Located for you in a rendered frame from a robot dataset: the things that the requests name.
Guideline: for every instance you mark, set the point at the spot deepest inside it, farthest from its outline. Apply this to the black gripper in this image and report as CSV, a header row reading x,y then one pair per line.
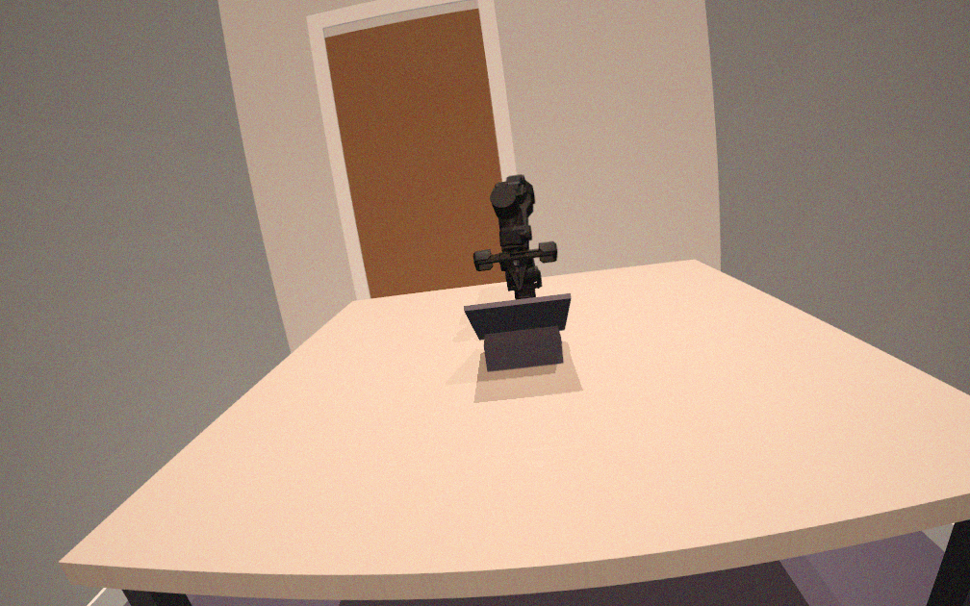
x,y
483,259

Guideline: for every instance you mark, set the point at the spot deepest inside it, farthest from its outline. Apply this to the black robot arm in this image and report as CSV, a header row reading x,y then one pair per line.
x,y
513,203

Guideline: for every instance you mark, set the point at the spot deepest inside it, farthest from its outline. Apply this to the grey switch panel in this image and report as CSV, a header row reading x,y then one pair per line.
x,y
521,333

